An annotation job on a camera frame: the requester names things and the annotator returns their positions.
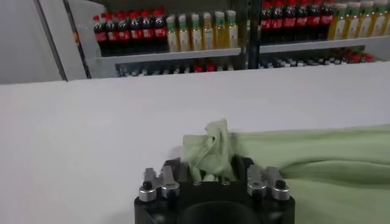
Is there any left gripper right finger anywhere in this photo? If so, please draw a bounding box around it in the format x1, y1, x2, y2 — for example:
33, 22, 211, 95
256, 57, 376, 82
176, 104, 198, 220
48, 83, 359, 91
234, 155, 290, 201

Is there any black vertical shelf post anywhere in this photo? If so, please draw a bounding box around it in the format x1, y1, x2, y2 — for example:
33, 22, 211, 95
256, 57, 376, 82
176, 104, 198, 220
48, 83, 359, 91
240, 0, 261, 70

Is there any light green t-shirt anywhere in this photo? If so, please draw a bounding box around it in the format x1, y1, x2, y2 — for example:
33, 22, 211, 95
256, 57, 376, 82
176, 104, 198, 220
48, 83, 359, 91
182, 118, 390, 224

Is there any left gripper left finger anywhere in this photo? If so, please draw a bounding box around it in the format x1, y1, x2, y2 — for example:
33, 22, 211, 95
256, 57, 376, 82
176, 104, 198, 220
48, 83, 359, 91
138, 158, 193, 203

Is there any white beverage display shelf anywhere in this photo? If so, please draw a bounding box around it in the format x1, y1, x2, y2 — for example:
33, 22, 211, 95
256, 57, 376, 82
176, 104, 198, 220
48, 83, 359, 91
33, 0, 244, 82
248, 0, 390, 69

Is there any yellow juice bottle green cap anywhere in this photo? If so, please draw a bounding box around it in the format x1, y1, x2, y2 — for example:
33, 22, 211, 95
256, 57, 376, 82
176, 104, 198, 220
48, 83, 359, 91
327, 2, 347, 41
202, 12, 215, 51
358, 1, 373, 38
178, 13, 191, 52
225, 9, 239, 49
383, 0, 390, 37
346, 2, 360, 40
367, 0, 386, 37
166, 15, 180, 53
190, 13, 204, 51
214, 10, 227, 49

